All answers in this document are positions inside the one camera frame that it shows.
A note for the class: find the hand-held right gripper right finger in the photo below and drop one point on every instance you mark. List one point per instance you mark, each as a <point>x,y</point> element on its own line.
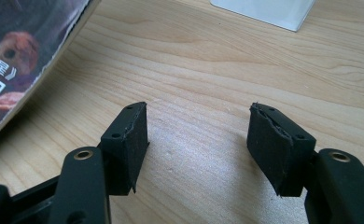
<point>276,149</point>

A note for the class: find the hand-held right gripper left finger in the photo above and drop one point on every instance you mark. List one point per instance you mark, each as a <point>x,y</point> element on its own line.
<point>124,149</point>

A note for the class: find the white expandable book rack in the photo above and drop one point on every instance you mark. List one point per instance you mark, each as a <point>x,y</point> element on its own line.
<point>270,11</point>

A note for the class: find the red magazine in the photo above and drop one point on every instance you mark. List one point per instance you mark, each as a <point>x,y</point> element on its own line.
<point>21,56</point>

